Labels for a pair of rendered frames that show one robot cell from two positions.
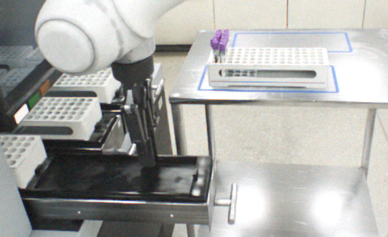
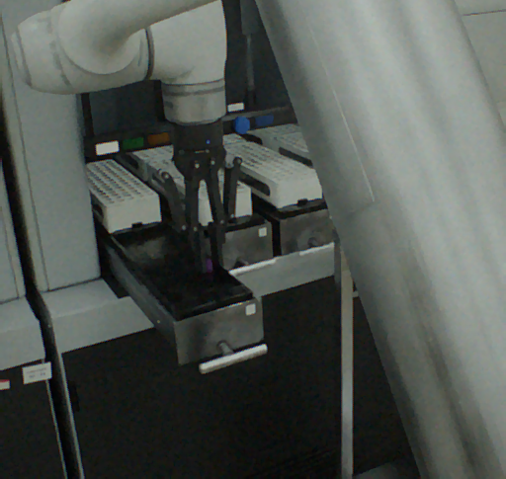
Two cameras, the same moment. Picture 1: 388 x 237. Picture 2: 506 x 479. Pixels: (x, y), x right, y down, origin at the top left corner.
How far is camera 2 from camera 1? 0.76 m
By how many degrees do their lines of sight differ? 50
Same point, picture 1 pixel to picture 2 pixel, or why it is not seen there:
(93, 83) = (276, 177)
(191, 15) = not seen: outside the picture
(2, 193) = (66, 214)
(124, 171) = (183, 264)
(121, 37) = (59, 61)
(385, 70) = not seen: outside the picture
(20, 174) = (109, 215)
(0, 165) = (73, 188)
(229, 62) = not seen: hidden behind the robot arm
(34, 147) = (140, 201)
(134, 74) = (178, 137)
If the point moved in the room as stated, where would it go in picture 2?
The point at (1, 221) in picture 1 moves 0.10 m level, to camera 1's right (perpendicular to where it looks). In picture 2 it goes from (56, 239) to (80, 257)
